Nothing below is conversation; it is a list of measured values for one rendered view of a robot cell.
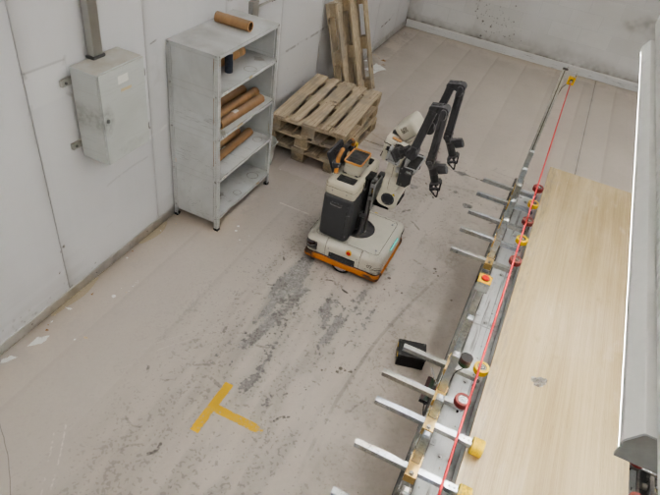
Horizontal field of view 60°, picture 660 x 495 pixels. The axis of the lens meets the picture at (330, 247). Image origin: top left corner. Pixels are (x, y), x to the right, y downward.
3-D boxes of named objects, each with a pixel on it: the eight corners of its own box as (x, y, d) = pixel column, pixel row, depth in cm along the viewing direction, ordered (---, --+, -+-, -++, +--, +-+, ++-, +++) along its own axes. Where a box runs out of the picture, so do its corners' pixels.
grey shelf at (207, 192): (174, 213, 501) (164, 38, 402) (229, 168, 567) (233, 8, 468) (217, 232, 491) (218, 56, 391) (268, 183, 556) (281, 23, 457)
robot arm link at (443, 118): (444, 102, 367) (439, 109, 359) (453, 105, 366) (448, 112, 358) (428, 159, 395) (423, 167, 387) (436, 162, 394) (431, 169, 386)
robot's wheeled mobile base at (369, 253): (302, 255, 476) (304, 233, 460) (333, 217, 522) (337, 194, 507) (376, 286, 460) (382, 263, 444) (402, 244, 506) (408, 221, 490)
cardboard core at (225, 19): (213, 12, 433) (247, 23, 426) (219, 9, 439) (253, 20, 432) (213, 23, 439) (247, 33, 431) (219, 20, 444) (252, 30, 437)
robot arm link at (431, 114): (434, 95, 367) (430, 101, 360) (453, 105, 366) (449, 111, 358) (408, 150, 397) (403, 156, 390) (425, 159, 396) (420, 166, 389)
